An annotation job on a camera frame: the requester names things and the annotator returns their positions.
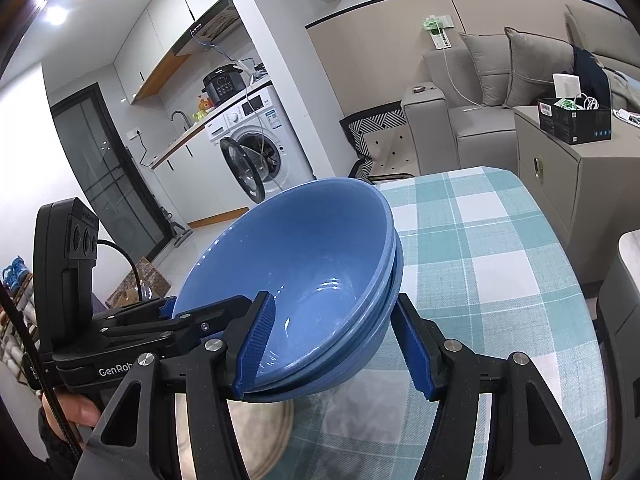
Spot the grey sofa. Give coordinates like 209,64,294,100
401,4,639,174

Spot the white washing machine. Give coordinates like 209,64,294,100
205,82,314,206

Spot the large beige plate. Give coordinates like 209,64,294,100
174,393,294,479

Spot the teal checked tablecloth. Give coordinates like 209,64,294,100
271,167,608,479

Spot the kitchen faucet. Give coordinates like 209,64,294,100
170,110,193,132

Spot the black box with cables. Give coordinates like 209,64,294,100
537,73,612,145

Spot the left hand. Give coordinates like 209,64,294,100
41,392,101,439

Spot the black pressure cooker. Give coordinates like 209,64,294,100
203,64,246,106

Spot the wall power strip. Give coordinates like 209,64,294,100
423,15,454,50

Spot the white marble side table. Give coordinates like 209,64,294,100
597,231,639,479

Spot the grey cabinet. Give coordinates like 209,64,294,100
513,106,640,284

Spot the large blue bowl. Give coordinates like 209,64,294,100
244,244,406,404

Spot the black range hood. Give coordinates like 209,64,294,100
171,0,241,56

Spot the grey cushion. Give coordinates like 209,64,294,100
503,27,574,108

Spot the black white rug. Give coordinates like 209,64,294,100
340,101,420,184

